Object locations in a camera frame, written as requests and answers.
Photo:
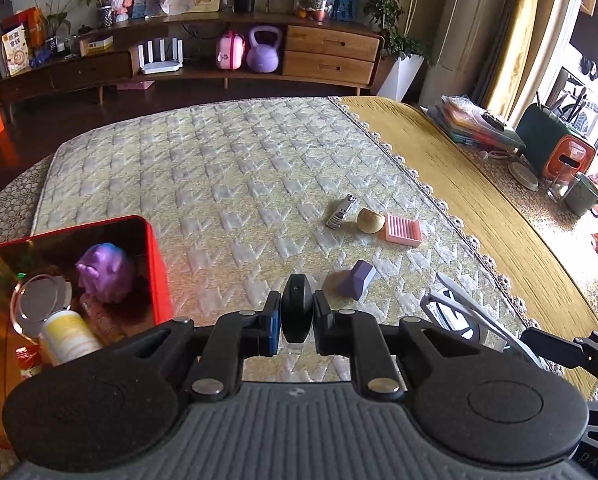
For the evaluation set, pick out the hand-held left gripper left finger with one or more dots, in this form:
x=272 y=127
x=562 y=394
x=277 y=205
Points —
x=270 y=327

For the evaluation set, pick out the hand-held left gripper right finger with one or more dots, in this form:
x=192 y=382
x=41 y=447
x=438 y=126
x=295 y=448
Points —
x=321 y=327

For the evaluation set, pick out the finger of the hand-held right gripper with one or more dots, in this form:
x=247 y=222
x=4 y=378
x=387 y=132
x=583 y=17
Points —
x=554 y=347

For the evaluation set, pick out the black capped small bottle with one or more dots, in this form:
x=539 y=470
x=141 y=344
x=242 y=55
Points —
x=296 y=310

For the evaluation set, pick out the white sunglasses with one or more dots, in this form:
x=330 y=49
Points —
x=459 y=310

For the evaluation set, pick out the red metal box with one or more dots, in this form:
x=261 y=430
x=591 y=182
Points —
x=151 y=270

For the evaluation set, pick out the purple toy figure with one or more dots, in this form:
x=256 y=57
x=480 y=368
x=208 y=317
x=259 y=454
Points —
x=104 y=272

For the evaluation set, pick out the purple wedge block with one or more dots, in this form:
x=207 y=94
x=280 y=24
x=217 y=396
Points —
x=356 y=280

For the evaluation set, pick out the beige round shell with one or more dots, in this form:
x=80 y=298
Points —
x=370 y=221

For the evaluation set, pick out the yellow tablecloth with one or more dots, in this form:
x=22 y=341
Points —
x=504 y=240

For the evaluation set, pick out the silver nail clipper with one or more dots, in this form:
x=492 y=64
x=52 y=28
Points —
x=341 y=210

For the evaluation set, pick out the pink ridged block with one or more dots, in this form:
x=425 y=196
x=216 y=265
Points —
x=404 y=230

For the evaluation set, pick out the quilted mat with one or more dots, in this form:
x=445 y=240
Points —
x=229 y=185

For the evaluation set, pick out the green mug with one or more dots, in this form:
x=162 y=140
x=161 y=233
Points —
x=581 y=195

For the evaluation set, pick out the clear drinking glass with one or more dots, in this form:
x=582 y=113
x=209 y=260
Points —
x=561 y=187

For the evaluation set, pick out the white round lid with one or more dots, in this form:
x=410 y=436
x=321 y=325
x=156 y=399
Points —
x=523 y=176

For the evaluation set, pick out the pale yellow bottle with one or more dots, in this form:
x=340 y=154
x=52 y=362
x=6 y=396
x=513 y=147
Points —
x=71 y=335

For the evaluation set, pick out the green orange pen holder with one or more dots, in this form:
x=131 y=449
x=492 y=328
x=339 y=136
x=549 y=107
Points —
x=554 y=145

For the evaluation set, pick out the white planter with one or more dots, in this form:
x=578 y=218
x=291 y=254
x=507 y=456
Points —
x=401 y=80

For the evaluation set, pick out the wooden media cabinet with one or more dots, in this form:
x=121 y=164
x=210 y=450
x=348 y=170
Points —
x=324 y=55

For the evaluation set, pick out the purple kettlebell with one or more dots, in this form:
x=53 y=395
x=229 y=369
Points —
x=264 y=52

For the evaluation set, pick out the pink toy case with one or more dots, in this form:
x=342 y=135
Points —
x=230 y=51

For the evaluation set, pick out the white router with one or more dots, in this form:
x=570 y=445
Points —
x=160 y=57

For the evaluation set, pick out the yellow curtain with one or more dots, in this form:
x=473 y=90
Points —
x=516 y=35

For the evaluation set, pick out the green potted tree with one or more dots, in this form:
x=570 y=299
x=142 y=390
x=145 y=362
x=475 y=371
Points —
x=391 y=10

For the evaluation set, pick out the clear bag of fruit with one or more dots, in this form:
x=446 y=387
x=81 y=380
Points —
x=310 y=0

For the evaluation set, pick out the small yellow carton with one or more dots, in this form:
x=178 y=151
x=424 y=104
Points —
x=96 y=46

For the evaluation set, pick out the patterned plant vase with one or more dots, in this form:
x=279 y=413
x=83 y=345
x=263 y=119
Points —
x=105 y=16

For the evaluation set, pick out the cereal box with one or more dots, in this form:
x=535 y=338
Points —
x=16 y=52

